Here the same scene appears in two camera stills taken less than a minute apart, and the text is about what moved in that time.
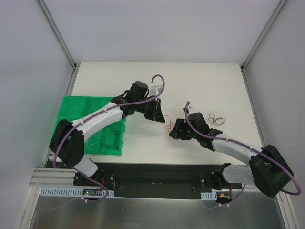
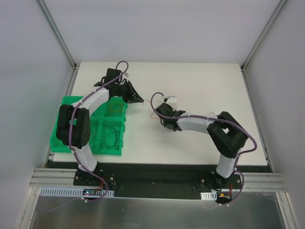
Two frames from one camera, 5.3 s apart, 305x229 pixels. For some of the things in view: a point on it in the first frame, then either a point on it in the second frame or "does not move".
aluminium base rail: (53, 177) does not move
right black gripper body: (182, 130) to (163, 114)
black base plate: (155, 180) does not move
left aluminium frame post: (57, 33) does not move
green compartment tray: (107, 140) does not move
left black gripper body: (154, 109) to (130, 93)
